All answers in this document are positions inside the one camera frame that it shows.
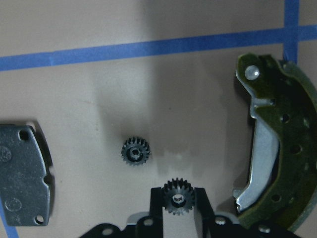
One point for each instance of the olive green brake shoe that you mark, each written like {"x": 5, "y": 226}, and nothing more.
{"x": 285, "y": 100}

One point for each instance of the black brake pad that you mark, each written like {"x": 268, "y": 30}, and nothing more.
{"x": 26, "y": 184}

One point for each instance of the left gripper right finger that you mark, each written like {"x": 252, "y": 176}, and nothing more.
{"x": 203, "y": 213}

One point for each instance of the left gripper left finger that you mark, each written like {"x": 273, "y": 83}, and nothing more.
{"x": 156, "y": 204}

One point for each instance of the black bearing gear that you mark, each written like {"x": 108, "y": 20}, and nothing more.
{"x": 135, "y": 151}
{"x": 178, "y": 196}

